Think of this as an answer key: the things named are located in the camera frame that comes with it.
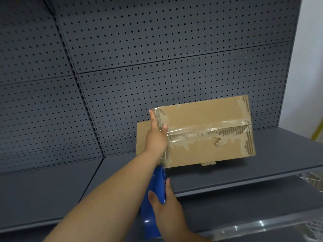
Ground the grey shelf with clear rail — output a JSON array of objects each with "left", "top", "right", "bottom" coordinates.
[{"left": 174, "top": 173, "right": 323, "bottom": 242}]

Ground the yellow stick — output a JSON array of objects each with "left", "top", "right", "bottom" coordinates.
[{"left": 311, "top": 118, "right": 323, "bottom": 142}]

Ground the person's right hand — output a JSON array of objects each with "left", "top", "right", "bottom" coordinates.
[{"left": 147, "top": 177, "right": 192, "bottom": 242}]

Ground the grey pegboard back panel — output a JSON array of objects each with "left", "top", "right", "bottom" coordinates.
[
  {"left": 0, "top": 0, "right": 104, "bottom": 174},
  {"left": 51, "top": 0, "right": 303, "bottom": 158}
]

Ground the person's left hand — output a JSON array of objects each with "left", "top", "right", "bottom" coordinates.
[{"left": 144, "top": 109, "right": 169, "bottom": 156}]

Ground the person's left forearm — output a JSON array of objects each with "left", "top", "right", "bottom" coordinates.
[{"left": 46, "top": 148, "right": 167, "bottom": 242}]

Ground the white wire basket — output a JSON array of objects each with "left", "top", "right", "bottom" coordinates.
[{"left": 296, "top": 172, "right": 323, "bottom": 242}]

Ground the brown cardboard box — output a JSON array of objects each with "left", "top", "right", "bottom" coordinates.
[{"left": 136, "top": 95, "right": 256, "bottom": 170}]

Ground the grey metal shelf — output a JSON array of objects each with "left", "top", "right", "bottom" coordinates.
[
  {"left": 79, "top": 127, "right": 323, "bottom": 202},
  {"left": 0, "top": 157, "right": 104, "bottom": 234}
]

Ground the blue tape dispenser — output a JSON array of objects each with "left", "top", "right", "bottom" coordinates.
[{"left": 140, "top": 165, "right": 168, "bottom": 239}]

